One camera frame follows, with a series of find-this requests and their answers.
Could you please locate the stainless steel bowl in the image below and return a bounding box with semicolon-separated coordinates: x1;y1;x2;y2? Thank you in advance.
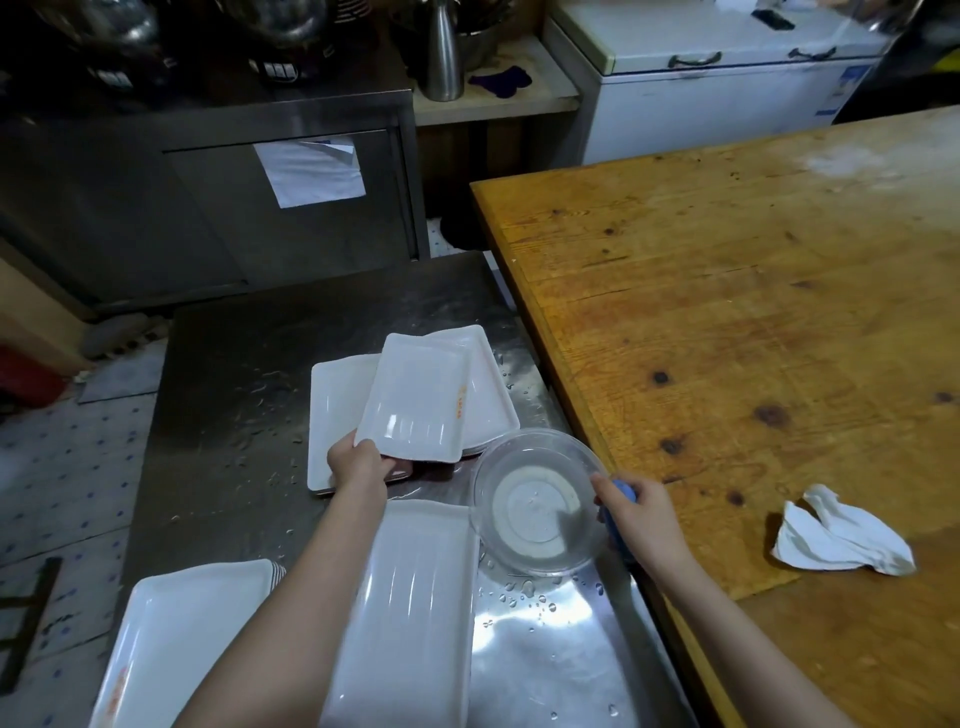
390;0;520;70

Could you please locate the red container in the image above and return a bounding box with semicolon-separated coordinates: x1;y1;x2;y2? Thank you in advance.
0;344;70;411

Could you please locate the person's right forearm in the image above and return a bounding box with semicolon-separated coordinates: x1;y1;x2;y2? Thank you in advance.
646;549;858;728

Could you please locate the clear glass bowl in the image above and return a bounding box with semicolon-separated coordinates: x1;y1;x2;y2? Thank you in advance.
469;428;611;578

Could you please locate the person's left forearm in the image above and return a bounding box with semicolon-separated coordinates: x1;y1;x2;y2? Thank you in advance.
172;486;388;728

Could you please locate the purple cloth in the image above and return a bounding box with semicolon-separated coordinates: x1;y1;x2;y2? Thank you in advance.
469;65;534;101

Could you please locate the crumpled white cloth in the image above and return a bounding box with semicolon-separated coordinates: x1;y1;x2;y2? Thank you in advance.
771;483;918;578

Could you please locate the stainless steel bottle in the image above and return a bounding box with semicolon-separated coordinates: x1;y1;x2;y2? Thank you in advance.
418;0;465;103

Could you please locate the white paper sheet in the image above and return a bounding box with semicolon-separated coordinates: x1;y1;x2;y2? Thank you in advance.
252;135;368;210

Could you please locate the person's right hand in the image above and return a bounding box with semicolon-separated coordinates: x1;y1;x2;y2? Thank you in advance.
591;472;696;577

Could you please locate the black steel cooker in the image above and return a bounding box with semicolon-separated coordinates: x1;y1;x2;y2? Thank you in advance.
26;0;180;93
213;0;340;85

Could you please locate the person's left hand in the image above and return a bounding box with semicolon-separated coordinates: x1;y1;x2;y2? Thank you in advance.
327;431;396;498

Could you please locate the white chest freezer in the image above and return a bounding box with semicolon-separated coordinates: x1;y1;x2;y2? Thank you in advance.
541;0;897;168

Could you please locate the white rectangular plate orange mark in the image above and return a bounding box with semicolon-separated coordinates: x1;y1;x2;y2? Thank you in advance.
354;333;474;461

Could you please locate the beige wooden counter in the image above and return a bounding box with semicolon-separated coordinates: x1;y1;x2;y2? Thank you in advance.
411;31;583;127

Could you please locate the large white rectangular plate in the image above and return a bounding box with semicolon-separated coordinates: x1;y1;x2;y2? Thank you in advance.
318;498;482;728

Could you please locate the stack of white rectangular plates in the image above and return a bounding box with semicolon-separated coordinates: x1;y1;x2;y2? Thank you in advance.
88;558;288;728

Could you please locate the stainless steel cabinet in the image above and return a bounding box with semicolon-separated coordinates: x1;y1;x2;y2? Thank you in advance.
0;88;430;318

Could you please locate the blue sponge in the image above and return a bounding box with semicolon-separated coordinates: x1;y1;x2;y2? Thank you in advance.
600;480;640;560

